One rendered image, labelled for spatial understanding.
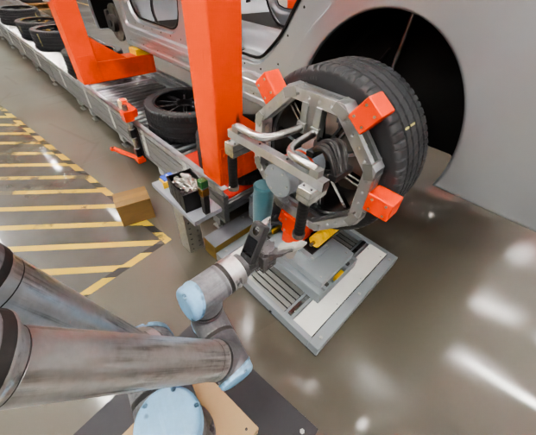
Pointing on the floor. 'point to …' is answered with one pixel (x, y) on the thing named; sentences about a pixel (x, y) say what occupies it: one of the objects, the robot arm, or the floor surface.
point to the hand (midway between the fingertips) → (288, 227)
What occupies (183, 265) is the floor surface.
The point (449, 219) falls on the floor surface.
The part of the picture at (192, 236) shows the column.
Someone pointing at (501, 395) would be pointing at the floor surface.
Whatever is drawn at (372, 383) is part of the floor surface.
